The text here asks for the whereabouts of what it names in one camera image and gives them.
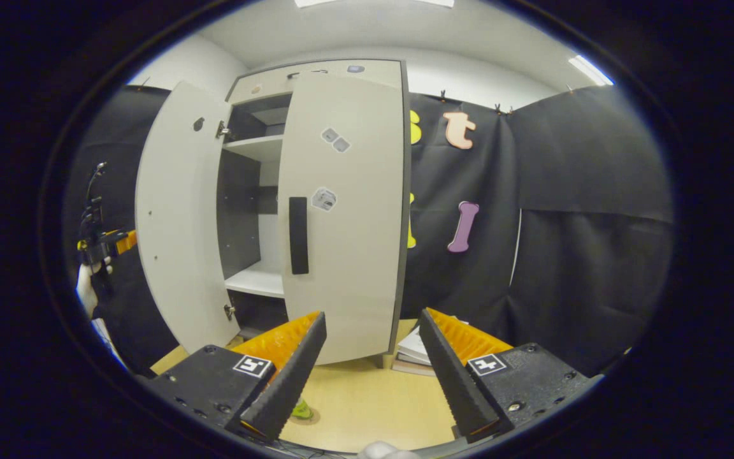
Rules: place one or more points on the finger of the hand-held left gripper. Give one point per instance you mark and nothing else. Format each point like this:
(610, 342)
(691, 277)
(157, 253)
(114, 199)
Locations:
(126, 241)

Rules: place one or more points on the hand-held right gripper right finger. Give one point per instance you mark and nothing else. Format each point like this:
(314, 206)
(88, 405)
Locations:
(453, 382)

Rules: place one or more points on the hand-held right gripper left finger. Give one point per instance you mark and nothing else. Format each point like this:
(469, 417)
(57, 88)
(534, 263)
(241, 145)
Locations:
(290, 382)

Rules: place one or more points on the green label plastic bottle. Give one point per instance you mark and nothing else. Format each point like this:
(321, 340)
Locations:
(301, 410)

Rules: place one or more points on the round wooden coaster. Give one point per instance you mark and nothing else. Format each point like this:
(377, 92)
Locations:
(313, 419)

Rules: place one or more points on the white cabinet door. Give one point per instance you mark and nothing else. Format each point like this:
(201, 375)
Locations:
(176, 223)
(360, 255)

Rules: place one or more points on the white cabinet shelf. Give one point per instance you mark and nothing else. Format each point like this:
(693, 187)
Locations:
(259, 148)
(259, 280)

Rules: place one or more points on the white and grey cabinet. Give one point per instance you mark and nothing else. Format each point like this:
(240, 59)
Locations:
(239, 210)

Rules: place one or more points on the white cabinet drawer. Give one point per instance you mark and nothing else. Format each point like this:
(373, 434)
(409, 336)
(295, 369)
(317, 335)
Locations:
(259, 86)

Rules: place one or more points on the stack of books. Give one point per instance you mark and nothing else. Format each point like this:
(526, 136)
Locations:
(413, 350)

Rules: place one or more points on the ceiling light panel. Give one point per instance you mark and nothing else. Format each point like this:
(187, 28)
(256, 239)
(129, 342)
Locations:
(590, 69)
(373, 2)

